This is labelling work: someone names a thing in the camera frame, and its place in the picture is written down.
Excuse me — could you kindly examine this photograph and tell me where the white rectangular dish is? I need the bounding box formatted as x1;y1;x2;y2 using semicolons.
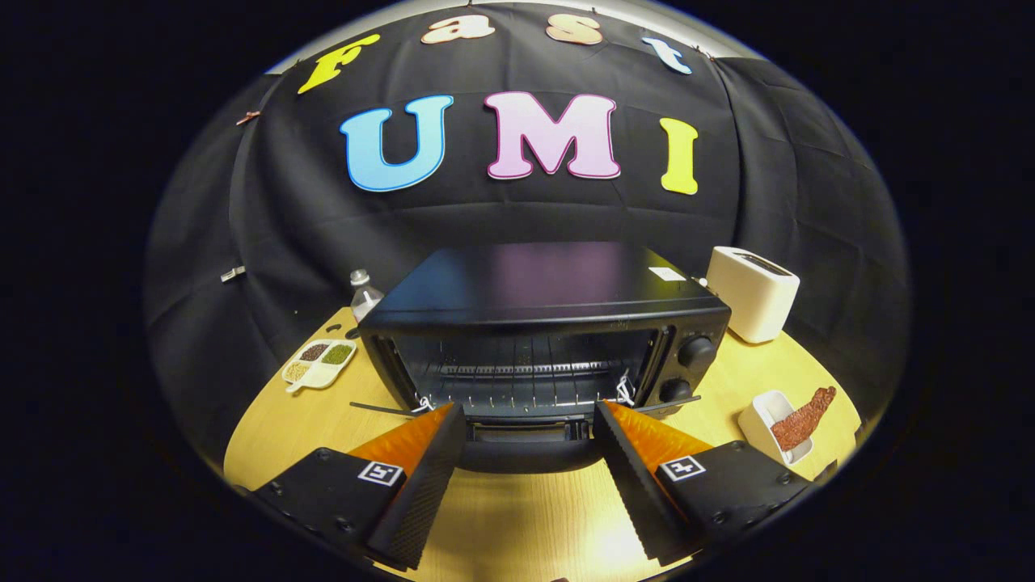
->
737;390;814;466

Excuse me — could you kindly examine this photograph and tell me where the white pop-up toaster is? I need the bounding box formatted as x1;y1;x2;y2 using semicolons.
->
706;246;801;344

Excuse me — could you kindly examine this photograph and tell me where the reddish brown meat strip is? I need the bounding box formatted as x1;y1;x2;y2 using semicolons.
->
771;386;838;452

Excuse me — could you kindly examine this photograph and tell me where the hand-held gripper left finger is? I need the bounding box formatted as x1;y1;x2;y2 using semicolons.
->
252;403;468;571

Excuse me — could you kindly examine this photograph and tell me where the black toaster oven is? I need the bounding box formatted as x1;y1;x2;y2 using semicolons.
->
349;241;733;474

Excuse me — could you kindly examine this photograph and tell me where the black backdrop cloth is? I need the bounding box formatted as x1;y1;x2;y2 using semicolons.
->
144;0;913;478

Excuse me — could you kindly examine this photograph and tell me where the clear plastic water bottle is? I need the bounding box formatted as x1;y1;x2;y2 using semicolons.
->
349;269;386;323

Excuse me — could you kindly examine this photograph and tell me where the white divided seasoning dish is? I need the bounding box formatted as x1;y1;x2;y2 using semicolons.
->
281;339;358;394

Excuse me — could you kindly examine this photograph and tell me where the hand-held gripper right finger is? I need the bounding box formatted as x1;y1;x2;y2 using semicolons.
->
593;400;813;567

